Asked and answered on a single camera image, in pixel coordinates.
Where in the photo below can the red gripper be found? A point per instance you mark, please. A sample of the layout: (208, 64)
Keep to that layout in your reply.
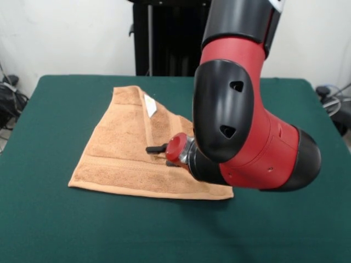
(174, 146)

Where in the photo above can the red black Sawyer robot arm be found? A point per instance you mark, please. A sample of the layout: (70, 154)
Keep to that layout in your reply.
(246, 109)

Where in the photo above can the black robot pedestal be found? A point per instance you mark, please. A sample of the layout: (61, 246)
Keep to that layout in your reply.
(170, 41)

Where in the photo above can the tan terry towel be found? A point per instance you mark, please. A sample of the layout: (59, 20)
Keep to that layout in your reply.
(115, 153)

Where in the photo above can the dark green table cloth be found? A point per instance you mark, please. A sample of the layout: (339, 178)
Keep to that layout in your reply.
(274, 219)

